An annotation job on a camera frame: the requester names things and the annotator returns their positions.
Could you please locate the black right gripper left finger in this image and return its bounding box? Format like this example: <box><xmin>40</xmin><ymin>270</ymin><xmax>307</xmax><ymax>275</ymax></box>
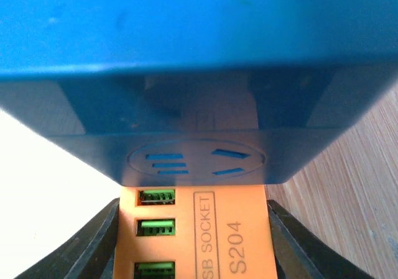
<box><xmin>17</xmin><ymin>198</ymin><xmax>119</xmax><ymax>278</ymax></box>

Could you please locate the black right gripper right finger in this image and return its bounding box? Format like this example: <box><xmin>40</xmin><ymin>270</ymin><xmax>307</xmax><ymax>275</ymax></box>
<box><xmin>267</xmin><ymin>199</ymin><xmax>373</xmax><ymax>279</ymax></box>

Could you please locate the dark blue cube socket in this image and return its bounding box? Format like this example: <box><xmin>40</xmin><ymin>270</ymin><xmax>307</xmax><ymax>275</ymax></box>
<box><xmin>1</xmin><ymin>0</ymin><xmax>397</xmax><ymax>186</ymax></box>

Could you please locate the orange power strip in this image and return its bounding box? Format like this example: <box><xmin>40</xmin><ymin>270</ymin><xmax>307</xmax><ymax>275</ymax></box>
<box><xmin>113</xmin><ymin>185</ymin><xmax>277</xmax><ymax>278</ymax></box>

